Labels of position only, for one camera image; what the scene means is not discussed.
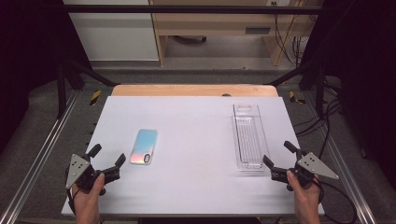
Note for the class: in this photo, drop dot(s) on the wooden table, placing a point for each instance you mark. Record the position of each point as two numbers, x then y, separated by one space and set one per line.
186 90

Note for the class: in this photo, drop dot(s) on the white work sheet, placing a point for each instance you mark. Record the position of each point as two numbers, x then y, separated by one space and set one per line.
193 149

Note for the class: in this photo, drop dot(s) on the clear plastic box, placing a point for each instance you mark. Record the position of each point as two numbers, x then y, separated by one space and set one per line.
250 137

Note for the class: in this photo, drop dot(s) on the person's left hand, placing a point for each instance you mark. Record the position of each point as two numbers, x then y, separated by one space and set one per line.
87 200

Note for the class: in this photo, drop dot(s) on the grey desk label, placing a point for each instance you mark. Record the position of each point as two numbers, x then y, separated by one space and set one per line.
257 30

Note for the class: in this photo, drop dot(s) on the white cabinet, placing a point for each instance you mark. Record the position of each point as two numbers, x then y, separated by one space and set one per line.
115 34

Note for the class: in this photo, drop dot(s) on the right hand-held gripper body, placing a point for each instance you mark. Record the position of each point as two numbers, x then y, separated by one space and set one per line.
314 165

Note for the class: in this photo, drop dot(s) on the person's right hand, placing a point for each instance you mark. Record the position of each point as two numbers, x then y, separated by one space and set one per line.
306 199

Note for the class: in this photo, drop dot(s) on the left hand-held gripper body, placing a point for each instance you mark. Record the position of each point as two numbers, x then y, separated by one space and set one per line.
77 169

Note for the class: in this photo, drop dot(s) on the iridescent phone case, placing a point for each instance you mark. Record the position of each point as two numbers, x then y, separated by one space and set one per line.
144 146

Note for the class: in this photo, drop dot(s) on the aluminium floor rail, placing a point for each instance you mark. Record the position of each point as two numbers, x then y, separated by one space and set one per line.
339 155
40 155

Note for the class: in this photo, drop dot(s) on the light wooden desk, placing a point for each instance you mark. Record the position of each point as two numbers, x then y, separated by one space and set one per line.
218 23

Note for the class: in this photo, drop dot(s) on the black horizontal frame bar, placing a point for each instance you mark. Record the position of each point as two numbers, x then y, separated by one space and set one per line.
186 9

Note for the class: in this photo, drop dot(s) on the black curtain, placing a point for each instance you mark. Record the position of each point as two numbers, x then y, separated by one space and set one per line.
364 77
28 62

